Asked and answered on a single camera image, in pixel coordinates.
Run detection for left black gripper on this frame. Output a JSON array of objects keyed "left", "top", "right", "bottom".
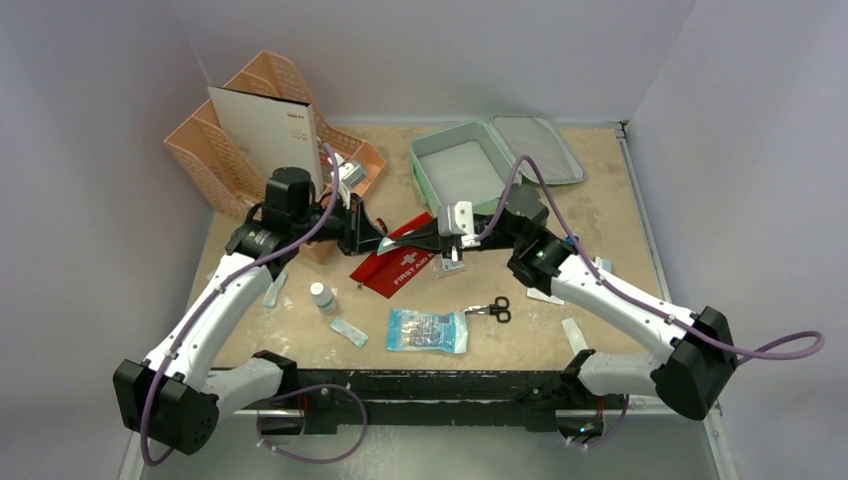
[{"left": 292, "top": 193, "right": 392, "bottom": 257}]

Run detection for red first aid pouch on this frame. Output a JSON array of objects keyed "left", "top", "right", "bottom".
[{"left": 349, "top": 247, "right": 435, "bottom": 299}]

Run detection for white bandage strip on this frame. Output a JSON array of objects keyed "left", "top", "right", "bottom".
[
  {"left": 561, "top": 317, "right": 588, "bottom": 354},
  {"left": 526, "top": 288, "right": 565, "bottom": 305}
]

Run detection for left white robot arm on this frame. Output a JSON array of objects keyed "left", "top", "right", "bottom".
[{"left": 113, "top": 167, "right": 385, "bottom": 466}]

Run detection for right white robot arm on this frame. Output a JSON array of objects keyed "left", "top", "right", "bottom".
[{"left": 378, "top": 185, "right": 739, "bottom": 420}]

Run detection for clear bag of pads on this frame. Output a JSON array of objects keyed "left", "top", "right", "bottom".
[{"left": 434, "top": 257, "right": 467, "bottom": 279}]

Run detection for small white bottle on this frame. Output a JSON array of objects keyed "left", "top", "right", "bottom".
[{"left": 309, "top": 282, "right": 337, "bottom": 315}]

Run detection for mint green open case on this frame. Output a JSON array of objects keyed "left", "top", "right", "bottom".
[{"left": 410, "top": 115, "right": 587, "bottom": 215}]

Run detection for blue gauze packet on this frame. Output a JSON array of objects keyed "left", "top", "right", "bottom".
[{"left": 387, "top": 309, "right": 468, "bottom": 354}]

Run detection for bandage strip left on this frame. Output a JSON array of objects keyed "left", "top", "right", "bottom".
[{"left": 262, "top": 270, "right": 288, "bottom": 309}]

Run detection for white booklet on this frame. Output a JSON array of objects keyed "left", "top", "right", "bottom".
[{"left": 207, "top": 86, "right": 324, "bottom": 192}]

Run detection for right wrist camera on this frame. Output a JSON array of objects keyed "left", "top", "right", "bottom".
[{"left": 437, "top": 201, "right": 475, "bottom": 236}]

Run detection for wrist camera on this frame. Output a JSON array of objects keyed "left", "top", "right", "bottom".
[
  {"left": 334, "top": 153, "right": 367, "bottom": 192},
  {"left": 437, "top": 201, "right": 475, "bottom": 236}
]

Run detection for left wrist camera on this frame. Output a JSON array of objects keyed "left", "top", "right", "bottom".
[{"left": 334, "top": 153, "right": 367, "bottom": 192}]

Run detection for black handled scissors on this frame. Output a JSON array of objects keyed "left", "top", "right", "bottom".
[{"left": 463, "top": 296, "right": 512, "bottom": 323}]

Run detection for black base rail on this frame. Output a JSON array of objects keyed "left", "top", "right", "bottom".
[{"left": 254, "top": 369, "right": 624, "bottom": 437}]

